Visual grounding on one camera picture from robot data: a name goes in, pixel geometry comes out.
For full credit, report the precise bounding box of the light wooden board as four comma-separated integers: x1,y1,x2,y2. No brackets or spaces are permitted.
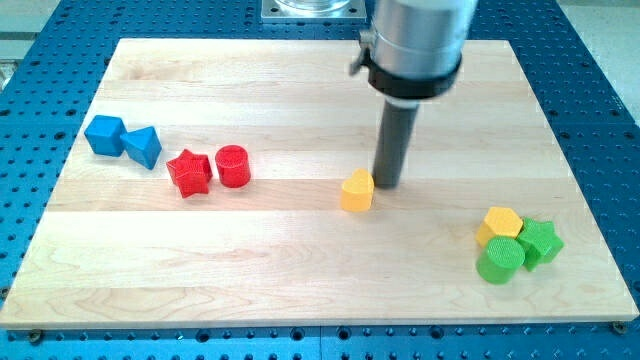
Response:
1,39,638,329

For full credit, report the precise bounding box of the green star block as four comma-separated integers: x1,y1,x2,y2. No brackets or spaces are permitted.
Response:
516,217,564,272

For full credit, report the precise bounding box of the blue cube block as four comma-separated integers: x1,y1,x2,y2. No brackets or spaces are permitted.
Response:
84,115,126,157

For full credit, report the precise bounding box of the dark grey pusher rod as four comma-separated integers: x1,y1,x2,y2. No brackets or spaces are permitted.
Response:
372,97,420,189

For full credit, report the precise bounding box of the blue triangle block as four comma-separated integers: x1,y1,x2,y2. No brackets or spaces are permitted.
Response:
120,126,162,170

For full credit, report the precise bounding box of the yellow heart block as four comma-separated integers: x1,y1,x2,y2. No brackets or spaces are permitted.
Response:
340,168,375,212

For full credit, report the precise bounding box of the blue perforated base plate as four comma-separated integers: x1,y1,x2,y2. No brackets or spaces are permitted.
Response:
1,1,639,359

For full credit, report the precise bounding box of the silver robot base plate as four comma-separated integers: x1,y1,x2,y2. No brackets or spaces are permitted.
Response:
260,0,367,23

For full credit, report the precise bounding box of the yellow hexagon block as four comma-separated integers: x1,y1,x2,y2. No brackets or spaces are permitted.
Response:
475,207,524,247

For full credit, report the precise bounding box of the red star block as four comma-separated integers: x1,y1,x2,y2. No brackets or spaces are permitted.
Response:
166,149,213,198

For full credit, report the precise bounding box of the red cylinder block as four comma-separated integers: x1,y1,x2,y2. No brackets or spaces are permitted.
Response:
215,145,251,188

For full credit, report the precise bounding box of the green cylinder block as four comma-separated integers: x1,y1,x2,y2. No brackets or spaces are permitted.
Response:
476,236,525,285

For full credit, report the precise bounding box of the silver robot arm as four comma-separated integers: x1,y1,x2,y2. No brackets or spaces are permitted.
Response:
349,0,477,100

